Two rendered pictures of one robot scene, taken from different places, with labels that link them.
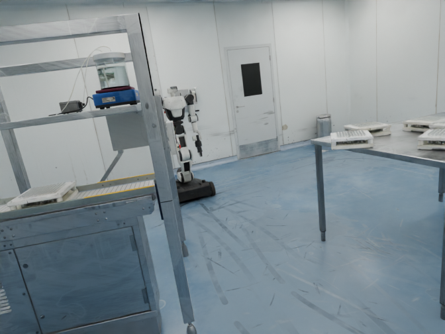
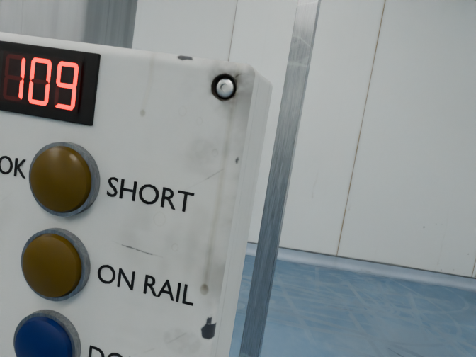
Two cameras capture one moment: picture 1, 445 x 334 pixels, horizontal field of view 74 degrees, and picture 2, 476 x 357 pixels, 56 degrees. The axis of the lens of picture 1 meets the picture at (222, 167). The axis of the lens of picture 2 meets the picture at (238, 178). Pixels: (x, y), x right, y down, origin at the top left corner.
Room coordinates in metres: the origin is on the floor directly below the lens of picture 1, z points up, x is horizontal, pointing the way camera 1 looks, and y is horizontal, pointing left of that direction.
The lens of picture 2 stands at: (2.57, 0.21, 1.15)
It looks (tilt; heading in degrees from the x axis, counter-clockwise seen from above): 8 degrees down; 111
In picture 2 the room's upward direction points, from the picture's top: 9 degrees clockwise
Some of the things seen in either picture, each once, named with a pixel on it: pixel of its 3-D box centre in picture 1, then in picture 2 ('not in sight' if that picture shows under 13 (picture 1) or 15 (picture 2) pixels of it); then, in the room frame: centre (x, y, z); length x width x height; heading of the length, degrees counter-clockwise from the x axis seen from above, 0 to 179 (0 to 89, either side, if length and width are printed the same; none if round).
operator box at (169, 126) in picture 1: (171, 137); (61, 314); (2.43, 0.38, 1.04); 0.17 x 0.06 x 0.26; 8
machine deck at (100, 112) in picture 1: (82, 116); not in sight; (1.51, 0.66, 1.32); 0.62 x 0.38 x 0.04; 98
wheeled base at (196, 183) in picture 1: (187, 182); not in sight; (3.99, 0.52, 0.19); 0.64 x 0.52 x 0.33; 20
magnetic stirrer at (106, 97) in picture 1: (118, 97); not in sight; (1.59, 0.49, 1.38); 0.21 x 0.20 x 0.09; 8
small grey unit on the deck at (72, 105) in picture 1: (73, 107); not in sight; (1.57, 0.72, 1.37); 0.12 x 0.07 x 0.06; 98
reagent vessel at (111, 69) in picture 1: (112, 69); not in sight; (1.58, 0.49, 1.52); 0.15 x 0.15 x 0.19
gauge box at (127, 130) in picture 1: (131, 129); not in sight; (1.68, 0.48, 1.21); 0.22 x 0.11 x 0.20; 98
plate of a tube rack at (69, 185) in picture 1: (44, 193); not in sight; (1.49, 0.93, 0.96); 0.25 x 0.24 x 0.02; 8
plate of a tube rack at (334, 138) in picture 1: (349, 136); not in sight; (1.95, -0.88, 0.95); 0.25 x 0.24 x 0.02; 160
